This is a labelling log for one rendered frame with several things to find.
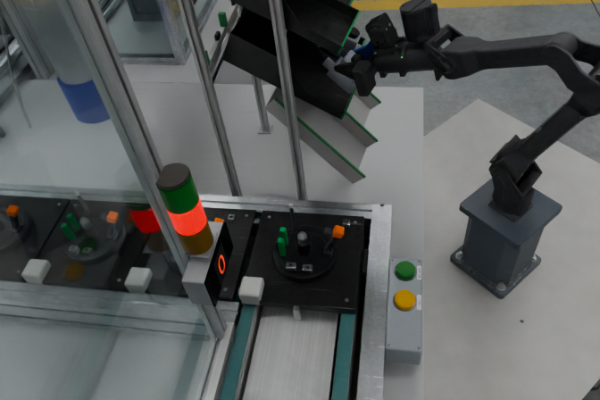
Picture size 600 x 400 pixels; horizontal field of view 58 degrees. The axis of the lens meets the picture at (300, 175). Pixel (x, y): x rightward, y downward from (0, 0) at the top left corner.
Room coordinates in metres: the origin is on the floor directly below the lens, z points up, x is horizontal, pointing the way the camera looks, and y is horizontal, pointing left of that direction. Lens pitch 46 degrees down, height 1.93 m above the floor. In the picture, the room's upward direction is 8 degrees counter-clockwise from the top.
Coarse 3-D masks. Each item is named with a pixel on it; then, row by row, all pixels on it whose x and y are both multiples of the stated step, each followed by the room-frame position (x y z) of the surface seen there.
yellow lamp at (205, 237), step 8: (208, 224) 0.53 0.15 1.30; (200, 232) 0.51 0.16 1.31; (208, 232) 0.52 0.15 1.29; (184, 240) 0.51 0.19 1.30; (192, 240) 0.51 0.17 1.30; (200, 240) 0.51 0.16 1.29; (208, 240) 0.52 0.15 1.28; (184, 248) 0.51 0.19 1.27; (192, 248) 0.51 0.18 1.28; (200, 248) 0.51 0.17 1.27; (208, 248) 0.51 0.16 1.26
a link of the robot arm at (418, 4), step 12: (420, 0) 0.88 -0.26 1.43; (408, 12) 0.84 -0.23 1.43; (420, 12) 0.84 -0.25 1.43; (432, 12) 0.83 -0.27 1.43; (408, 24) 0.84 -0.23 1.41; (420, 24) 0.83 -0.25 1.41; (432, 24) 0.83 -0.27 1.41; (408, 36) 0.84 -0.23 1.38; (420, 36) 0.83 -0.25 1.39; (432, 36) 0.82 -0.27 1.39; (444, 36) 0.82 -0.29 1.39; (456, 36) 0.83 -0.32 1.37; (432, 48) 0.79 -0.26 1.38; (432, 60) 0.78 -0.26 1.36; (444, 60) 0.77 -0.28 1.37; (444, 72) 0.76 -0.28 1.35
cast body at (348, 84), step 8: (352, 56) 0.92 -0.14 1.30; (328, 64) 0.94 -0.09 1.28; (336, 64) 0.92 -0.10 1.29; (328, 72) 0.92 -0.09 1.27; (336, 72) 0.91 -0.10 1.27; (336, 80) 0.91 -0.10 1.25; (344, 80) 0.90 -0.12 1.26; (352, 80) 0.89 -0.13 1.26; (344, 88) 0.90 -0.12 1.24; (352, 88) 0.89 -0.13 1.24
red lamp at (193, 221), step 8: (200, 200) 0.54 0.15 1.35; (200, 208) 0.52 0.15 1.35; (176, 216) 0.51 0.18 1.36; (184, 216) 0.51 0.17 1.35; (192, 216) 0.51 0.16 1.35; (200, 216) 0.52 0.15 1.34; (176, 224) 0.51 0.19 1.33; (184, 224) 0.51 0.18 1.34; (192, 224) 0.51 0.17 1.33; (200, 224) 0.51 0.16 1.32; (184, 232) 0.51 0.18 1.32; (192, 232) 0.51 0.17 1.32
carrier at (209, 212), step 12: (216, 216) 0.83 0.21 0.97; (228, 216) 0.83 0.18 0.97; (240, 216) 0.82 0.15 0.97; (252, 216) 0.82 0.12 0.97; (228, 228) 0.79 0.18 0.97; (240, 228) 0.79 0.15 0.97; (252, 228) 0.78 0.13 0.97; (240, 240) 0.75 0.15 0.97; (240, 252) 0.72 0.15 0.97; (240, 264) 0.68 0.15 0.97; (228, 276) 0.66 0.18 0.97; (240, 276) 0.66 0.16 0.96; (228, 288) 0.63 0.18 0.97; (228, 300) 0.61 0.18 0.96
